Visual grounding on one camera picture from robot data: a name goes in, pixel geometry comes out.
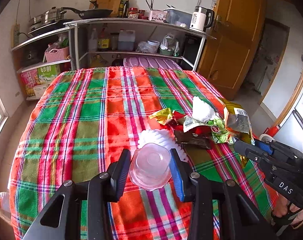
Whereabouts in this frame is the white trash bin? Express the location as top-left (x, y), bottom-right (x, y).
top-left (259, 133), bottom-right (274, 142)

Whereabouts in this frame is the silver refrigerator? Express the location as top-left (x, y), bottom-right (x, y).
top-left (291, 55), bottom-right (303, 140)

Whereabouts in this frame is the green snack wrapper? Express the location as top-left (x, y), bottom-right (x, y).
top-left (182, 114), bottom-right (234, 145)

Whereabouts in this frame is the yellow snack wrapper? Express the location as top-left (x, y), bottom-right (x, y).
top-left (219, 98), bottom-right (254, 145)

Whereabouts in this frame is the pink utensil holder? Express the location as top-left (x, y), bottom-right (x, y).
top-left (149, 10), bottom-right (167, 23)

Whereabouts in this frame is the dark brown wrapper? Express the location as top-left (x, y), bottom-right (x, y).
top-left (174, 131), bottom-right (211, 150)

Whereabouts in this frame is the dark sauce bottle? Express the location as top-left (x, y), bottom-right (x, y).
top-left (122, 0), bottom-right (129, 18)

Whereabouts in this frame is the pink plastic basket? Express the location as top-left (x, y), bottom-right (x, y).
top-left (45, 44), bottom-right (70, 62)

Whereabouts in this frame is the wooden door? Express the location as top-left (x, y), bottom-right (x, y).
top-left (197, 0), bottom-right (267, 101)

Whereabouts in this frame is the white oil jug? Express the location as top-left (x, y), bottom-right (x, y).
top-left (118, 30), bottom-right (136, 51)

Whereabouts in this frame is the white power strip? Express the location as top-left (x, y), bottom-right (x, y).
top-left (12, 24), bottom-right (20, 47)

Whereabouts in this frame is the clear plastic cup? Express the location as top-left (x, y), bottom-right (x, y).
top-left (129, 143), bottom-right (172, 191)

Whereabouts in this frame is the steel pot with lid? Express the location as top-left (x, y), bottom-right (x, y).
top-left (29, 7), bottom-right (67, 31)

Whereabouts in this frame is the clear plastic storage box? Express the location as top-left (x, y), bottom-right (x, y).
top-left (165, 8), bottom-right (192, 28)

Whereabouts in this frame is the yellow label sauce bottle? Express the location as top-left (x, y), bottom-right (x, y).
top-left (98, 23), bottom-right (110, 51)

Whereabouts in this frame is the green cardboard box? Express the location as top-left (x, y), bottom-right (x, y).
top-left (20, 64), bottom-right (60, 98)

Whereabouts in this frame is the white plastic tub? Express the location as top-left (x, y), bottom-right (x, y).
top-left (147, 40), bottom-right (160, 54)

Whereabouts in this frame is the black frying pan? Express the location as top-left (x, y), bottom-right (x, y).
top-left (61, 1), bottom-right (112, 20)

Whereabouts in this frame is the white tissue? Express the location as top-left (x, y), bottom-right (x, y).
top-left (192, 96), bottom-right (216, 123)

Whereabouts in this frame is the purple lid storage bin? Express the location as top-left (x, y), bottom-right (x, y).
top-left (123, 56), bottom-right (182, 70)

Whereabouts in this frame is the red plastic container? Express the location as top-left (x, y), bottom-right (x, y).
top-left (263, 125), bottom-right (281, 137)

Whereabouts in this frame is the white kitchen shelf rack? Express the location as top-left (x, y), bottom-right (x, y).
top-left (11, 18), bottom-right (209, 101)

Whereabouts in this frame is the small white foam net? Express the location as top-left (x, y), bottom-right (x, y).
top-left (138, 129), bottom-right (188, 162)

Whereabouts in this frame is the red snack wrapper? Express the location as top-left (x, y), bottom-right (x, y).
top-left (149, 108), bottom-right (212, 136)

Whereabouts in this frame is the person's right hand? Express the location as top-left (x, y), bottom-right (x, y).
top-left (273, 195), bottom-right (303, 229)

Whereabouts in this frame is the white electric kettle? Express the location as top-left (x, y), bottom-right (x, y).
top-left (190, 6), bottom-right (215, 31)

